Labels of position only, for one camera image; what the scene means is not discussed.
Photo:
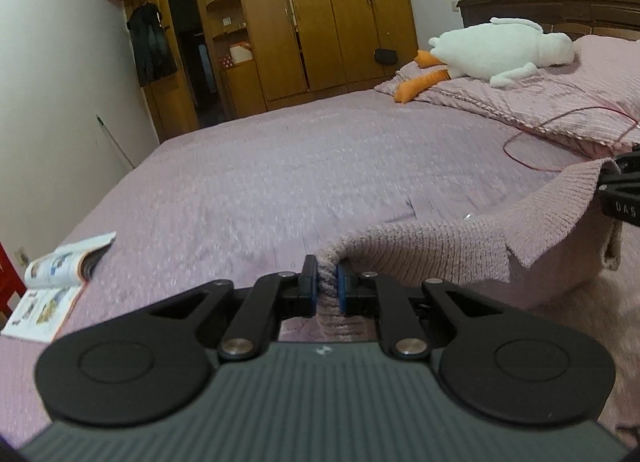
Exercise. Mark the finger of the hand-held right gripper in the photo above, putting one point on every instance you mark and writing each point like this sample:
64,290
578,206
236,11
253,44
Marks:
622,172

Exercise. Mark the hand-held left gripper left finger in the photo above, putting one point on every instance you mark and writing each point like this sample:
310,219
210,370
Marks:
311,287

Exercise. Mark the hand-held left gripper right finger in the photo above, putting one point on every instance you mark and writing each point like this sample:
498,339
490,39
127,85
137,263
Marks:
342,288

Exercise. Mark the pink knit cardigan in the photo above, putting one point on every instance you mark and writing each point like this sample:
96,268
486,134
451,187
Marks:
425,247

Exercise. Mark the pink checkered pillow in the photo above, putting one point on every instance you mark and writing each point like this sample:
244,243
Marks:
540,91

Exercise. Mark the pink floral bedspread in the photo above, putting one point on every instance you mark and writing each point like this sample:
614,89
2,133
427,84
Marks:
250,176

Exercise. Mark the white goose plush toy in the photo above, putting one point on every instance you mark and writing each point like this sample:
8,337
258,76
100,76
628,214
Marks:
480,54

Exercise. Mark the small black bag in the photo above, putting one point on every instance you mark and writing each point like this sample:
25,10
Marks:
386,56

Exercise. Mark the thin pole with green tip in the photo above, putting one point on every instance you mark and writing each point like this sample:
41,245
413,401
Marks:
115,141

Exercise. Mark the white and orange box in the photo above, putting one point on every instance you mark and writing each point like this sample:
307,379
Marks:
240,52

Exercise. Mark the open picture book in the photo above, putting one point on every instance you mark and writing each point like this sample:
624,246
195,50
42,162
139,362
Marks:
45,292

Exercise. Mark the wooden wardrobe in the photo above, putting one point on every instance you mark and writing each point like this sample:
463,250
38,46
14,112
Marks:
325,16

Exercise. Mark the dark hanging coat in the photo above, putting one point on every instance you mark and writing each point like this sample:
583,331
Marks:
150,46

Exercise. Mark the red furniture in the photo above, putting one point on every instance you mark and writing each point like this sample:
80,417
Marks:
7,282

